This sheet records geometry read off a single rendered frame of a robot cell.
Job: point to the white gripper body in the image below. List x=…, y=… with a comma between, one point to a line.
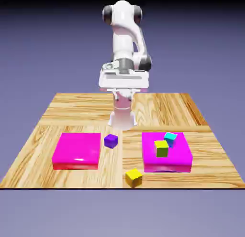
x=123, y=81

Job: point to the small purple cube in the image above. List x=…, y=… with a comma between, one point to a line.
x=111, y=141

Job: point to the large pink box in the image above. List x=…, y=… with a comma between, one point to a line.
x=76, y=150

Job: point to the small cyan cube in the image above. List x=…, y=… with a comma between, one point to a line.
x=170, y=138

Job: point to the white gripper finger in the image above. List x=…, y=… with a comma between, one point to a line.
x=130, y=95
x=115, y=95

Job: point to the small yellow cube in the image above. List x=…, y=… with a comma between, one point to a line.
x=134, y=177

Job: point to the small lime green cube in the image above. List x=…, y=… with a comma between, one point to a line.
x=161, y=148

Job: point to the large magenta box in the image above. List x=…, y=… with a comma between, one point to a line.
x=172, y=158

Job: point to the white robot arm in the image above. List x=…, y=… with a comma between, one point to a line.
x=122, y=26

